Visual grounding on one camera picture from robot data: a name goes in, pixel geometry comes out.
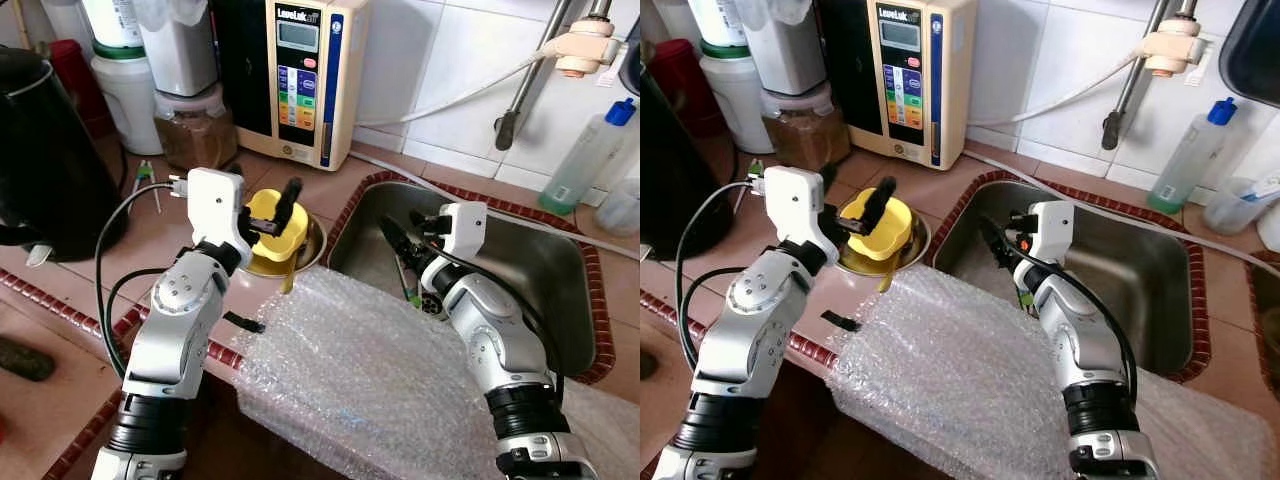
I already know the jar with brown contents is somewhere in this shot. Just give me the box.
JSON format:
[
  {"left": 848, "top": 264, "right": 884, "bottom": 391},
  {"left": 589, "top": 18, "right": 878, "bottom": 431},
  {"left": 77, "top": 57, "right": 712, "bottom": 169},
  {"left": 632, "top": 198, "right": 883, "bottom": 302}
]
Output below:
[
  {"left": 153, "top": 85, "right": 239, "bottom": 171},
  {"left": 760, "top": 82, "right": 851, "bottom": 171}
]

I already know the stainless steel sink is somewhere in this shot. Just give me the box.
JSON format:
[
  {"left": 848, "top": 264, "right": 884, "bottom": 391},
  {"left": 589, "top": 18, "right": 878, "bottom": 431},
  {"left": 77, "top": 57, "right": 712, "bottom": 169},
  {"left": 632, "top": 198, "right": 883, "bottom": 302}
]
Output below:
[
  {"left": 932, "top": 178, "right": 1201, "bottom": 376},
  {"left": 325, "top": 180, "right": 601, "bottom": 383}
]

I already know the black electric kettle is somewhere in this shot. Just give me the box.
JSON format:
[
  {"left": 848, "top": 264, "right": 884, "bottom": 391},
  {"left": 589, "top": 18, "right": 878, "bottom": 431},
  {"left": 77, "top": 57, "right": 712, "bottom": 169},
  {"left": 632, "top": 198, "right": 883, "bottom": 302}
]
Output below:
[
  {"left": 0, "top": 45, "right": 129, "bottom": 263},
  {"left": 640, "top": 60, "right": 736, "bottom": 261}
]

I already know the clear plastic container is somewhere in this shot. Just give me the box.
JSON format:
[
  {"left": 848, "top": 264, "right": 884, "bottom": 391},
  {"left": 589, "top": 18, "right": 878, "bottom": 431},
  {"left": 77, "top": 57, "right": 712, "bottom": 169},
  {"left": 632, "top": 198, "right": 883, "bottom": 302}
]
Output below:
[
  {"left": 1203, "top": 170, "right": 1280, "bottom": 236},
  {"left": 595, "top": 175, "right": 641, "bottom": 238}
]

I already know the white labelled container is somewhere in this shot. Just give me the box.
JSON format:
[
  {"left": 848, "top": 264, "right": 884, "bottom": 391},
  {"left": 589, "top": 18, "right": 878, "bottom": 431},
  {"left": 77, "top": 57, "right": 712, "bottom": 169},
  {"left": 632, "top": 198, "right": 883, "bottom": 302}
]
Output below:
[
  {"left": 78, "top": 0, "right": 146, "bottom": 49},
  {"left": 688, "top": 0, "right": 751, "bottom": 49}
]

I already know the black pan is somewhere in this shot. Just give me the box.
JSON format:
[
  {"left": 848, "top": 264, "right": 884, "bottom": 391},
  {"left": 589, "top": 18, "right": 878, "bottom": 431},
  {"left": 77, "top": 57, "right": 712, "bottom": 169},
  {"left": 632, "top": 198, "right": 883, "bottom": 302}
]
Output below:
[
  {"left": 618, "top": 40, "right": 641, "bottom": 98},
  {"left": 1218, "top": 0, "right": 1280, "bottom": 109}
]

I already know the grey plastic container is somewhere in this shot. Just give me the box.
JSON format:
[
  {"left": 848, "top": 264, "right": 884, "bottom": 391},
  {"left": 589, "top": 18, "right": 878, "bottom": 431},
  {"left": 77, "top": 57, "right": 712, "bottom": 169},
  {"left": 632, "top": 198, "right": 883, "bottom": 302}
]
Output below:
[
  {"left": 133, "top": 0, "right": 219, "bottom": 98},
  {"left": 735, "top": 0, "right": 826, "bottom": 96}
]

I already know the white jar with green lid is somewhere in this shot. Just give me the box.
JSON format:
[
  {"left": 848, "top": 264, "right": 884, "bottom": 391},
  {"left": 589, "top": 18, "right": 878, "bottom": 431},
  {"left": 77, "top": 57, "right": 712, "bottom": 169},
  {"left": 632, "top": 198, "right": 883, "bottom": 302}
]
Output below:
[
  {"left": 698, "top": 42, "right": 773, "bottom": 153},
  {"left": 90, "top": 42, "right": 166, "bottom": 156}
]

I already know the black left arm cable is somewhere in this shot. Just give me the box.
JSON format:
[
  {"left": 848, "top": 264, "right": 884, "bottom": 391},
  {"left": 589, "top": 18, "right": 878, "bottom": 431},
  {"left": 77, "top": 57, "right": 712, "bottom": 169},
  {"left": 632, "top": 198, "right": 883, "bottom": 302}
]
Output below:
[
  {"left": 675, "top": 180, "right": 766, "bottom": 371},
  {"left": 95, "top": 180, "right": 193, "bottom": 381}
]

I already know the cream faucet diverter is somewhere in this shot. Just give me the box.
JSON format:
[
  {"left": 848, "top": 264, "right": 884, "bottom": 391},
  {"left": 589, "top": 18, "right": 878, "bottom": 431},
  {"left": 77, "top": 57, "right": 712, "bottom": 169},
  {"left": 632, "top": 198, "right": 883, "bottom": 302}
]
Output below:
[
  {"left": 1140, "top": 15, "right": 1216, "bottom": 79},
  {"left": 543, "top": 15, "right": 621, "bottom": 79}
]

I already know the yellow plastic cup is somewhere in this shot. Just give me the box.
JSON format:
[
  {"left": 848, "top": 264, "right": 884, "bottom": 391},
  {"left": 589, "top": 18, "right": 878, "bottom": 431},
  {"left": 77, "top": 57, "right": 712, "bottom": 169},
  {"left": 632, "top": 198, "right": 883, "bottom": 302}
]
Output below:
[
  {"left": 245, "top": 188, "right": 311, "bottom": 296},
  {"left": 838, "top": 188, "right": 913, "bottom": 293}
]

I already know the red plastic container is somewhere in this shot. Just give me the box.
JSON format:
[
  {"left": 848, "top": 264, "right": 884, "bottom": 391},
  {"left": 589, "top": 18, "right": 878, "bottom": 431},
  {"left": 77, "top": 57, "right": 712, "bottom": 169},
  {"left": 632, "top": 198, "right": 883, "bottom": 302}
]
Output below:
[
  {"left": 48, "top": 40, "right": 113, "bottom": 139},
  {"left": 650, "top": 38, "right": 723, "bottom": 136}
]

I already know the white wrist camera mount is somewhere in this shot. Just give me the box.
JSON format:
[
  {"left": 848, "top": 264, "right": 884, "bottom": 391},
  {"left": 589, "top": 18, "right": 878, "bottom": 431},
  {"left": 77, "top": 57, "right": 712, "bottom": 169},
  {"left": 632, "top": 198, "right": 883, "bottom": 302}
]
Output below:
[
  {"left": 1030, "top": 200, "right": 1073, "bottom": 266},
  {"left": 762, "top": 165, "right": 839, "bottom": 256},
  {"left": 440, "top": 202, "right": 489, "bottom": 263},
  {"left": 185, "top": 167, "right": 251, "bottom": 253}
]

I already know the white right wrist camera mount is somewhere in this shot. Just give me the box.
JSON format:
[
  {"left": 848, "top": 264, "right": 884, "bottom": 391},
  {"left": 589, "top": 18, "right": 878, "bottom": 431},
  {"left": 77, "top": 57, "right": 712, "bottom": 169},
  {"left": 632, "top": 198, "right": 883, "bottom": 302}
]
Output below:
[
  {"left": 1030, "top": 200, "right": 1073, "bottom": 266},
  {"left": 440, "top": 202, "right": 489, "bottom": 263}
]

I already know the clear bottle with blue cap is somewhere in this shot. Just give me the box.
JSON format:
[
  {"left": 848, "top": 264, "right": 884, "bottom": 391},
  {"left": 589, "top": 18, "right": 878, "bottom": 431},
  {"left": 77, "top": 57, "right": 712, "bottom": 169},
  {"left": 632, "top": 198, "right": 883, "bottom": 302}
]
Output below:
[
  {"left": 538, "top": 97, "right": 638, "bottom": 217},
  {"left": 1147, "top": 97, "right": 1239, "bottom": 215}
]

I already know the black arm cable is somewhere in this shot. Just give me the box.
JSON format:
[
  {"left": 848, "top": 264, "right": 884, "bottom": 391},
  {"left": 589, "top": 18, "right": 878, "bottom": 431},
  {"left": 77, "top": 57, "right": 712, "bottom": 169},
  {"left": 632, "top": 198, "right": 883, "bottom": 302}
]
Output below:
[
  {"left": 425, "top": 240, "right": 566, "bottom": 406},
  {"left": 1015, "top": 245, "right": 1141, "bottom": 401},
  {"left": 675, "top": 180, "right": 766, "bottom": 371},
  {"left": 95, "top": 180, "right": 193, "bottom": 381}
]

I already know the cream and black water ionizer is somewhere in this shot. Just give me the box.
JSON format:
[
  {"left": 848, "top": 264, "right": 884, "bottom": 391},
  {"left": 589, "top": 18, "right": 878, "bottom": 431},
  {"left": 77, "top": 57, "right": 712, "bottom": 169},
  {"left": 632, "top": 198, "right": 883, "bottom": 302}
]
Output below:
[
  {"left": 818, "top": 0, "right": 979, "bottom": 171},
  {"left": 212, "top": 0, "right": 371, "bottom": 173}
]

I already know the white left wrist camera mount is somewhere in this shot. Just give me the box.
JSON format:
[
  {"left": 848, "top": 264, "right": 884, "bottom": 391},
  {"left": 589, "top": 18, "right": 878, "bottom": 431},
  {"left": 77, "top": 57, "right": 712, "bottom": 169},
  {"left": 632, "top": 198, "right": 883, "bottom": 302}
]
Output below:
[
  {"left": 185, "top": 167, "right": 251, "bottom": 253},
  {"left": 762, "top": 165, "right": 839, "bottom": 256}
]

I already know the clear bubble wrap sheet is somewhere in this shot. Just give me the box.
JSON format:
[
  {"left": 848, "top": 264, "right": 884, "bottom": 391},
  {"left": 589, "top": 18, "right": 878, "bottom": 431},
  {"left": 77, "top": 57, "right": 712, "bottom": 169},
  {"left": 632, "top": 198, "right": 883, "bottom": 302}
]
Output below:
[
  {"left": 828, "top": 265, "right": 1280, "bottom": 480},
  {"left": 235, "top": 265, "right": 641, "bottom": 480}
]

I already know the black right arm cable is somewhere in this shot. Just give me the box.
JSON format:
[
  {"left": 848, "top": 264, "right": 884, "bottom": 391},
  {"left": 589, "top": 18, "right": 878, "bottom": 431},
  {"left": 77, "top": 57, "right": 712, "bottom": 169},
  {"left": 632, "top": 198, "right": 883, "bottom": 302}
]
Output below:
[
  {"left": 1015, "top": 245, "right": 1141, "bottom": 401},
  {"left": 425, "top": 240, "right": 566, "bottom": 406}
]

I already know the white ionizer hose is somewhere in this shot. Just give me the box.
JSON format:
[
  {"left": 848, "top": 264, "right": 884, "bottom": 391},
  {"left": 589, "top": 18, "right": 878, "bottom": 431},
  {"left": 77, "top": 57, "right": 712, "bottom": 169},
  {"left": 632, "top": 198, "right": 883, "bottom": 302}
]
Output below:
[
  {"left": 965, "top": 45, "right": 1151, "bottom": 129},
  {"left": 355, "top": 40, "right": 561, "bottom": 129}
]

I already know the round metal bowl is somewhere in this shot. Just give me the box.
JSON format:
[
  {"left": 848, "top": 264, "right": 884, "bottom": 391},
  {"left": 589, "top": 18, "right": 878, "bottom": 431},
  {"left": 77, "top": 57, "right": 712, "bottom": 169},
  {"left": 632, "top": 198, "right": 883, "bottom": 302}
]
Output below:
[
  {"left": 243, "top": 213, "right": 328, "bottom": 279},
  {"left": 835, "top": 215, "right": 931, "bottom": 279}
]

